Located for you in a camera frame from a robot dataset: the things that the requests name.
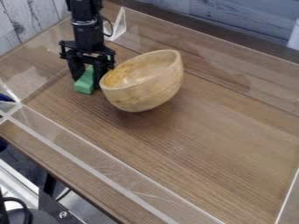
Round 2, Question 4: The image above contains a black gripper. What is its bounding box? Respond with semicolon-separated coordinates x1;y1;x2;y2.
59;40;117;88

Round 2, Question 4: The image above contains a light wooden bowl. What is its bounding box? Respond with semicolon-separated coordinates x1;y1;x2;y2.
99;49;183;112

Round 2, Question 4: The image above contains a green rectangular block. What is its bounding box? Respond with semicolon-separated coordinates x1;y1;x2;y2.
75;66;95;95

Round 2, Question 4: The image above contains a black cable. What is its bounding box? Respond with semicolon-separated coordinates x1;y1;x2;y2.
0;197;34;224

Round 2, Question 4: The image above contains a black metal table leg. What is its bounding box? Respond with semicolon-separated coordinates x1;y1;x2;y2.
43;174;58;197

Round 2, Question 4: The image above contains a clear acrylic enclosure wall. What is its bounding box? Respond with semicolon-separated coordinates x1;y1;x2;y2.
0;1;299;224

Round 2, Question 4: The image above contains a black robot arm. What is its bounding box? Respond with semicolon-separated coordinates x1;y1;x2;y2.
59;0;117;88

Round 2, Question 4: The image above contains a blue object at edge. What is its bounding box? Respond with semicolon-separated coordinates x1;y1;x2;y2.
0;93;15;102

